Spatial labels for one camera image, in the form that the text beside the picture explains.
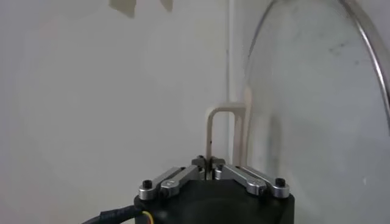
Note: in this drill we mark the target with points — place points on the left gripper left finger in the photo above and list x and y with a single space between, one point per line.
182 176

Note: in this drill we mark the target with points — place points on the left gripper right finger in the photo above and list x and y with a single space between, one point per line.
243 178

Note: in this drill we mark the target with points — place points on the glass pot lid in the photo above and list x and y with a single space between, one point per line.
320 121

